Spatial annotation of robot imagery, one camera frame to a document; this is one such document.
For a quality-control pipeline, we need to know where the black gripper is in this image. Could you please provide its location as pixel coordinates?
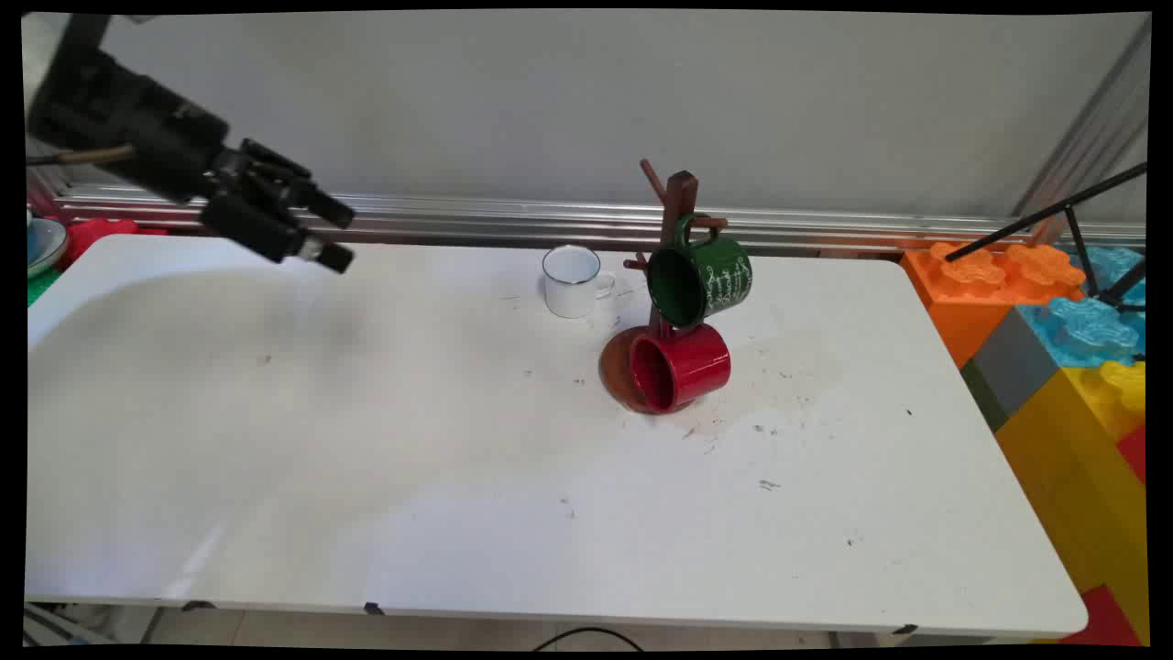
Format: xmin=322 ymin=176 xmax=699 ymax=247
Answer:
xmin=27 ymin=44 xmax=356 ymax=275

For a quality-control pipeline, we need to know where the green enamel mug white print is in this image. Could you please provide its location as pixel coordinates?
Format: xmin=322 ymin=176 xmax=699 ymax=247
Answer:
xmin=646 ymin=213 xmax=754 ymax=328

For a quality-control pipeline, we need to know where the red plastic toy block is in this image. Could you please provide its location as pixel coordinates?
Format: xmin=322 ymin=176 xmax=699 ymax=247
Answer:
xmin=59 ymin=217 xmax=168 ymax=269

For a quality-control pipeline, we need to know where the grey blue bowl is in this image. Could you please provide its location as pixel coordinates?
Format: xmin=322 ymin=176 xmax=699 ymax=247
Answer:
xmin=27 ymin=214 xmax=71 ymax=278

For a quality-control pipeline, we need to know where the brown wooden mug tree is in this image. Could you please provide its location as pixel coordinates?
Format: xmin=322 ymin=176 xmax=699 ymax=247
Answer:
xmin=599 ymin=159 xmax=731 ymax=415

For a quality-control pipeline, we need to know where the red glossy mug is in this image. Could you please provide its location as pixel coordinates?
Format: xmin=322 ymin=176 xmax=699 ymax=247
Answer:
xmin=628 ymin=322 xmax=732 ymax=414

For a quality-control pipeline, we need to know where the orange giant building block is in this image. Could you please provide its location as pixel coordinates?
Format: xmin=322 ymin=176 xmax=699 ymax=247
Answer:
xmin=901 ymin=240 xmax=1088 ymax=369

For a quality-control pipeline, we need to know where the grey giant building block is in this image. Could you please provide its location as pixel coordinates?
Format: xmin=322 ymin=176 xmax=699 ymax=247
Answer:
xmin=959 ymin=307 xmax=1064 ymax=434

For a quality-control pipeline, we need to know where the black tripod stand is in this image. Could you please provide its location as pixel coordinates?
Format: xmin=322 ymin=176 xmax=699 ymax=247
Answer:
xmin=944 ymin=160 xmax=1148 ymax=309

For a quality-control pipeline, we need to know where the light blue giant building block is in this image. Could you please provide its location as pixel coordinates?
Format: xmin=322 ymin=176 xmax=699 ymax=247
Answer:
xmin=1015 ymin=245 xmax=1148 ymax=369

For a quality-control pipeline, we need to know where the yellow giant building block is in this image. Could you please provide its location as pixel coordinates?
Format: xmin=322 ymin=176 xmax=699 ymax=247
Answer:
xmin=994 ymin=359 xmax=1149 ymax=643

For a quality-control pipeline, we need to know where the aluminium wall rail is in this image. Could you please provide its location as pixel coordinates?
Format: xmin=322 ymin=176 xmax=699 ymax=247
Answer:
xmin=55 ymin=181 xmax=1146 ymax=255

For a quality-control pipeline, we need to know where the black floor cable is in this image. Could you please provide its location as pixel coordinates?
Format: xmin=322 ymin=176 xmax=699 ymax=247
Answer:
xmin=532 ymin=627 xmax=647 ymax=653

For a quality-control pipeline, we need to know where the aluminium diagonal post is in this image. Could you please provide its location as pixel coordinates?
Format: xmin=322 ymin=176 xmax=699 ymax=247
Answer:
xmin=1013 ymin=18 xmax=1151 ymax=221

